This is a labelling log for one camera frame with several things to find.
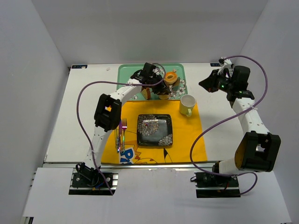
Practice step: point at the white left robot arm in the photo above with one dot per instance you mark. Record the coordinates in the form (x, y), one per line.
(107, 114)

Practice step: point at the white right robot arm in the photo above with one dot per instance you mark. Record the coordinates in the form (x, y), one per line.
(259, 148)

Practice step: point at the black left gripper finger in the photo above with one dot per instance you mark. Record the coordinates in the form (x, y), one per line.
(162, 89)
(160, 82)

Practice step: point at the sliced loaf cake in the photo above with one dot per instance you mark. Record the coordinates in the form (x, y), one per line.
(146, 92)

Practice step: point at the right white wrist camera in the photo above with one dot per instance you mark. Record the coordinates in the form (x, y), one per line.
(226, 67)

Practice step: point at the wooden handled metal spatula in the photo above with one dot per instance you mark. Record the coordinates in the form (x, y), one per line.
(176, 84)

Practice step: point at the green floral tray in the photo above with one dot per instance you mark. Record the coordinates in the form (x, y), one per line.
(125, 71)

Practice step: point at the small round muffin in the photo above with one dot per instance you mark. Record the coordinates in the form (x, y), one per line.
(164, 97)

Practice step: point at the black floral square plate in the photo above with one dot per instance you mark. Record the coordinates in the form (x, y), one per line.
(154, 130)

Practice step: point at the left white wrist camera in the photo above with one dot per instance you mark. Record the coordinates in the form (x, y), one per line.
(156, 71)

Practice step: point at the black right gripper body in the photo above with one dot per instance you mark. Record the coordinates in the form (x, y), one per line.
(215, 82)

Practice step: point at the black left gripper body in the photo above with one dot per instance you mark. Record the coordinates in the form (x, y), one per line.
(161, 87)

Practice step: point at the iridescent knife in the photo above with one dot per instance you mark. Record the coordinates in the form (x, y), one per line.
(120, 135)

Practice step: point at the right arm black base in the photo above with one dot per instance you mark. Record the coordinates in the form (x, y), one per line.
(215, 186)

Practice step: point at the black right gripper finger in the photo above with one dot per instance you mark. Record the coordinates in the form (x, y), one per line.
(213, 75)
(207, 84)

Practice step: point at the iridescent spoon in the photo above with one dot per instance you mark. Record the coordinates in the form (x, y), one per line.
(116, 140)

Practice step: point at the aluminium front rail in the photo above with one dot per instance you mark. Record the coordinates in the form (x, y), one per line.
(115, 168)

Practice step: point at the blue label left corner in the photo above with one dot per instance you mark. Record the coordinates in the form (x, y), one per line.
(79, 67)

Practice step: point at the iridescent fork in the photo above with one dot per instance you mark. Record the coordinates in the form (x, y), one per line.
(124, 127)

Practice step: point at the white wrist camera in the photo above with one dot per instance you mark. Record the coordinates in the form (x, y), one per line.
(156, 71)
(226, 67)

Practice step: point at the blue label corner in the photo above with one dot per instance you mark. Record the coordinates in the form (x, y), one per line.
(79, 67)
(215, 65)

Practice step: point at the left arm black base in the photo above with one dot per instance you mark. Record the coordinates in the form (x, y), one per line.
(88, 181)

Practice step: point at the yellow green mug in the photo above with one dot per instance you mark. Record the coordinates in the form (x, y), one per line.
(187, 103)

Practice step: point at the blue label right corner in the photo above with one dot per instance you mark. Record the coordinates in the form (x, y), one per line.
(215, 65)

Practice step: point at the glazed ring donut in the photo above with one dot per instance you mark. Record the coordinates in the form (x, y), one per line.
(170, 77)

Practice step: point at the yellow cartoon placemat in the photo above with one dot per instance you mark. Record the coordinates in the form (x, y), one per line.
(185, 131)

